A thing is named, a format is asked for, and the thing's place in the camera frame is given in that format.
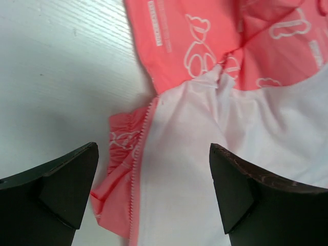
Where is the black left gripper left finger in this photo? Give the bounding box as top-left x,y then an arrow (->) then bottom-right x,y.
1,142 -> 99,245

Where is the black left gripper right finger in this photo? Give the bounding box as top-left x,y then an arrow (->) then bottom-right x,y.
209,143 -> 327,245

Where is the pink printed hooded jacket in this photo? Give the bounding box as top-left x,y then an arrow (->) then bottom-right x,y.
90,1 -> 327,245

